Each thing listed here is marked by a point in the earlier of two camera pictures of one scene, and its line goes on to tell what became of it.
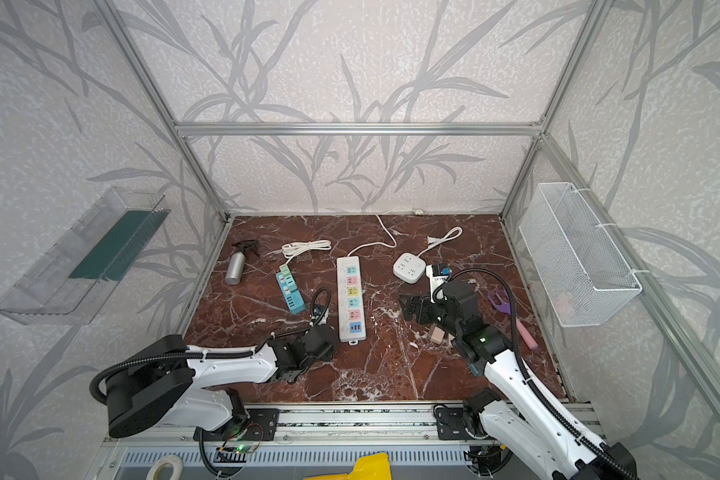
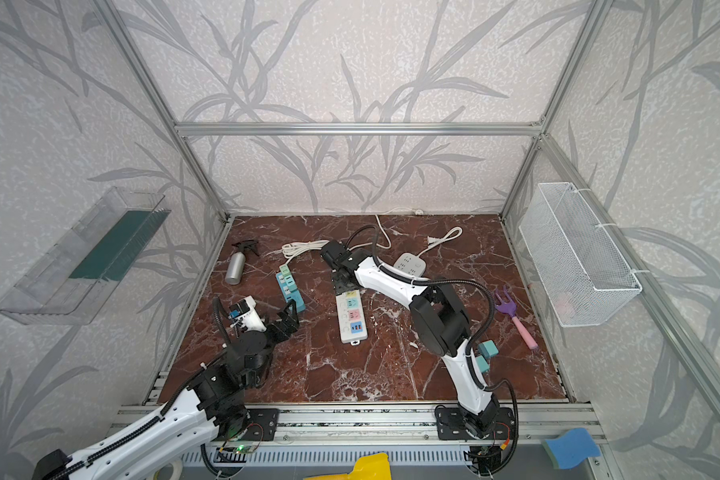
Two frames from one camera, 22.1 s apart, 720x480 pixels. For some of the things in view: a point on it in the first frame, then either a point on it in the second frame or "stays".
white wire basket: x=582 y=275 stays
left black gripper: x=315 y=339 → x=282 y=321
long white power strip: x=351 y=320 stays
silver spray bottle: x=236 y=262 stays
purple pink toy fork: x=504 y=305 stays
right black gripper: x=430 y=310 → x=340 y=278
